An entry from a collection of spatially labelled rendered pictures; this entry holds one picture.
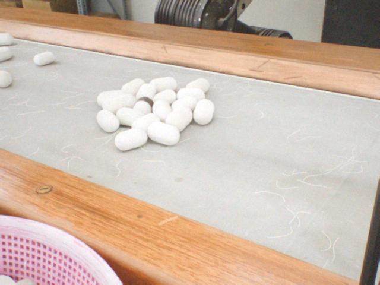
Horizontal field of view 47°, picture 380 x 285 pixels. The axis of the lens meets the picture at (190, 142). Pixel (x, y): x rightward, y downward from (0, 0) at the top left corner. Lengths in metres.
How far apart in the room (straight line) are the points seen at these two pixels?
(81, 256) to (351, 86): 0.38
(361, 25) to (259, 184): 2.15
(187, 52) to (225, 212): 0.35
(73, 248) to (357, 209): 0.20
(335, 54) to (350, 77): 0.06
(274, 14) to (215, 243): 2.43
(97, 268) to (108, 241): 0.02
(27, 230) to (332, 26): 2.32
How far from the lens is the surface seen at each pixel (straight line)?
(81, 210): 0.31
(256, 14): 2.70
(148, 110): 0.47
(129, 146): 0.41
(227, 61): 0.60
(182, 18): 0.89
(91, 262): 0.26
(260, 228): 0.32
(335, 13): 2.50
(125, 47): 0.70
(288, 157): 0.40
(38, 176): 0.36
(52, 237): 0.29
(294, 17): 2.62
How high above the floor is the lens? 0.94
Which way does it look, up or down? 29 degrees down
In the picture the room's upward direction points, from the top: 3 degrees counter-clockwise
